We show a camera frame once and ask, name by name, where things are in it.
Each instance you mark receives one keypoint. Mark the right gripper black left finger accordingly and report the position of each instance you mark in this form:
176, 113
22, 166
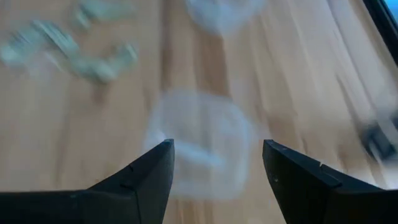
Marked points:
133, 199

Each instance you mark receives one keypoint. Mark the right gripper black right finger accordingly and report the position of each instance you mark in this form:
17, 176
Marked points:
311, 193

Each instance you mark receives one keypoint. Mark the clear plastic cup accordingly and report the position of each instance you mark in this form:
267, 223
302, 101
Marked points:
202, 133

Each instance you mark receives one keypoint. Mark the green white sweetener packet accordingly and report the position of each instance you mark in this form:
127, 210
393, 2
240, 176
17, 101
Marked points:
102, 9
99, 68
57, 37
17, 51

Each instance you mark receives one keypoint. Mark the glass jar with lid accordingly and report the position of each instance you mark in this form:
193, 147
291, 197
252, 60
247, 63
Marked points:
224, 14

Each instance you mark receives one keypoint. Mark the black aluminium table frame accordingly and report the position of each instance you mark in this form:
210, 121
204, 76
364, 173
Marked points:
383, 23

